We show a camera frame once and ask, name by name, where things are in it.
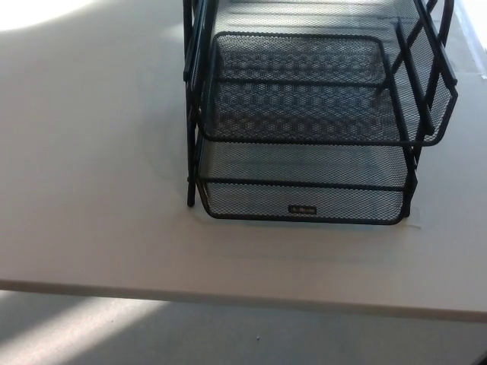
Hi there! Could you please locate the large black mesh drawer tray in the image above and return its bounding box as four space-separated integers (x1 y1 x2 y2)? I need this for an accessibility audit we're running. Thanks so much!
197 0 460 148

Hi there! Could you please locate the black mesh tray with label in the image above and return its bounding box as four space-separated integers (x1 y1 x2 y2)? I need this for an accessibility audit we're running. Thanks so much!
197 33 414 222

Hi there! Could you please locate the black metal organizer frame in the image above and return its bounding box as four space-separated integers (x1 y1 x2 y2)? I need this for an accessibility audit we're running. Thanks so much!
181 0 458 209

